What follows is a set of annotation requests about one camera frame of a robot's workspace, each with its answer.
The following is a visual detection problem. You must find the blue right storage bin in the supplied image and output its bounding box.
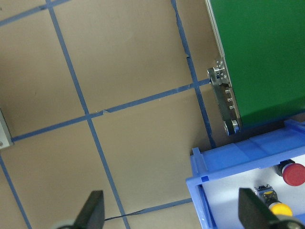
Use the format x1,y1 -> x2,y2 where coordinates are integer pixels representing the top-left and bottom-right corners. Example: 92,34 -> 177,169
186,120 -> 305,229

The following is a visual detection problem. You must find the green conveyor belt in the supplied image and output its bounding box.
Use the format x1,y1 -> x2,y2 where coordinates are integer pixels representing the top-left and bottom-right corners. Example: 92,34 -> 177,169
206,0 -> 305,135

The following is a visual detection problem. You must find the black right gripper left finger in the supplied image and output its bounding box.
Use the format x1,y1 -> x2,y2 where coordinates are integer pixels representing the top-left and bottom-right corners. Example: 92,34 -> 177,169
54,190 -> 105,229

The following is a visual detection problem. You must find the white foam pad right bin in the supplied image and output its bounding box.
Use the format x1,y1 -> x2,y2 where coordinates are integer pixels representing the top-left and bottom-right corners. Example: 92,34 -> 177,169
203,167 -> 305,229

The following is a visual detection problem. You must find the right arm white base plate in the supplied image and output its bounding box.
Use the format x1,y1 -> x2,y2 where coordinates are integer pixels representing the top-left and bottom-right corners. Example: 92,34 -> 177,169
0,111 -> 14,149

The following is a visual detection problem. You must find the red push button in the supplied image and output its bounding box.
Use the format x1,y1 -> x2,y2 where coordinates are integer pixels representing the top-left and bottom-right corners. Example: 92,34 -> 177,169
274,159 -> 305,187

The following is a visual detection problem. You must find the yellow push button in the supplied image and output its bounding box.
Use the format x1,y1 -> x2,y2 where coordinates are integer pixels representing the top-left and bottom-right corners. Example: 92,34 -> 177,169
254,184 -> 293,217

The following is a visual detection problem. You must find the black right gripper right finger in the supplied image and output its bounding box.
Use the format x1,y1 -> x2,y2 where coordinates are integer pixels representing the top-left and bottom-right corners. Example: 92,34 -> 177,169
238,188 -> 305,229

